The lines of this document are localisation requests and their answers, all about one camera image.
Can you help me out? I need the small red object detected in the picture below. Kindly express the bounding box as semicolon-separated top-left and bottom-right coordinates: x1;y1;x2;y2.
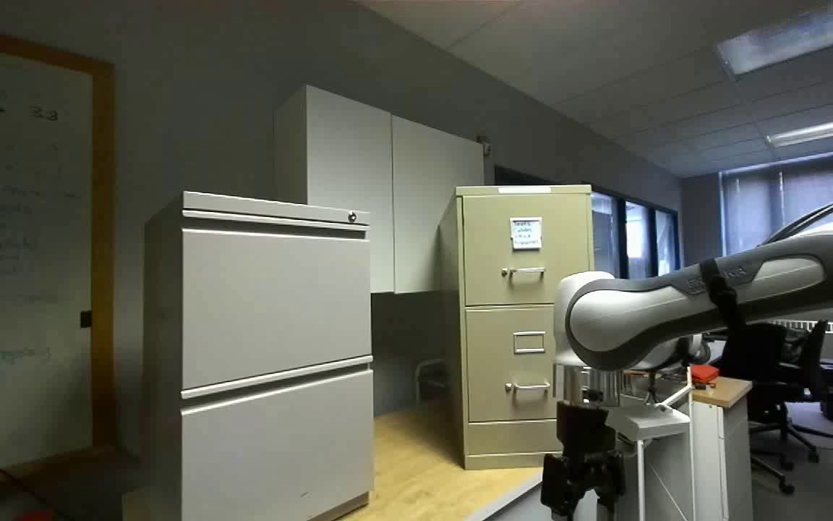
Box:
688;358;723;389

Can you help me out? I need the window with blinds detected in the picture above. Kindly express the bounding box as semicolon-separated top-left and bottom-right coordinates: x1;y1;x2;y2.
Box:
719;156;833;258

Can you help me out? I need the beige drawer with paper label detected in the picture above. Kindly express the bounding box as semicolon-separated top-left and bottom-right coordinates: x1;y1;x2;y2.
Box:
460;189;594;306

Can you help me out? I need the thin white pole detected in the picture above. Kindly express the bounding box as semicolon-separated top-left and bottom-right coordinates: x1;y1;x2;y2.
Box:
631;438;646;521

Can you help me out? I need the beige drawer with label holder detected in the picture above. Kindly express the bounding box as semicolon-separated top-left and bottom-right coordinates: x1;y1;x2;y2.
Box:
461;305;574;425

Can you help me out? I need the silver handle of holder drawer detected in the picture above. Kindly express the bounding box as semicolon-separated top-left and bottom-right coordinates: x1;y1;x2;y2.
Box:
502;377;555;400

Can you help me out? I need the beige metal file cabinet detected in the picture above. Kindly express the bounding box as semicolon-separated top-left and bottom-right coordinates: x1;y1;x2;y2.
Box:
435;182;600;472

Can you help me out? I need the white wall cabinet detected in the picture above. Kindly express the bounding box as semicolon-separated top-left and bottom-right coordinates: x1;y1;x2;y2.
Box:
275;83;486;299

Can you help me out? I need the grey cabinet drawer front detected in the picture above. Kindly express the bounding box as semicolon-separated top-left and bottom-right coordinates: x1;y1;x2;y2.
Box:
179;370;375;521
179;225;373;393

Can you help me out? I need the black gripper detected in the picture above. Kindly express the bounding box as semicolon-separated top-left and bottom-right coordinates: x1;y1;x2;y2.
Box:
541;400;628;517

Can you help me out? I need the wide ceiling light panel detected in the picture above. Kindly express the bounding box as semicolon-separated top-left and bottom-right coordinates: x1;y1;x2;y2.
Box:
717;0;833;79

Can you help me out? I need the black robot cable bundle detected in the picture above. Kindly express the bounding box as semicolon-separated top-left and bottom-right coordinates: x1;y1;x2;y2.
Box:
759;182;833;247

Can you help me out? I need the black office chair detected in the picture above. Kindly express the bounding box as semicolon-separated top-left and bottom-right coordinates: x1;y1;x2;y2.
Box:
723;321;833;499

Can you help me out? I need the grey metal file cabinet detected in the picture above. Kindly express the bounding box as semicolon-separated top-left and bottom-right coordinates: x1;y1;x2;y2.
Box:
140;189;379;521

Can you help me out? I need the silver handle of labelled drawer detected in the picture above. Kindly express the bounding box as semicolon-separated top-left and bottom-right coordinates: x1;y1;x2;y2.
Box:
500;263;548;286

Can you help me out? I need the narrow ceiling light strip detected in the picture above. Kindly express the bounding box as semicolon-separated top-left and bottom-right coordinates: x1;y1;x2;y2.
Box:
762;109;833;154

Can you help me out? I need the white paper label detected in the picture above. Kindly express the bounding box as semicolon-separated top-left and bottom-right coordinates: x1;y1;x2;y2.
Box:
506;215;545;255

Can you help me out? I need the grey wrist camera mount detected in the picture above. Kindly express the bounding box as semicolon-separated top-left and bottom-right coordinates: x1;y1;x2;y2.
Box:
607;386;700;446

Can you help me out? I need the dark window row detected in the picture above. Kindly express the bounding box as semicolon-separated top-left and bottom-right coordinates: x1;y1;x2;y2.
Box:
586;189;686;283

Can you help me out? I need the wood framed whiteboard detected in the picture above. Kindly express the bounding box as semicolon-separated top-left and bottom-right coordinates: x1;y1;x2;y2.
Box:
0;20;122;474

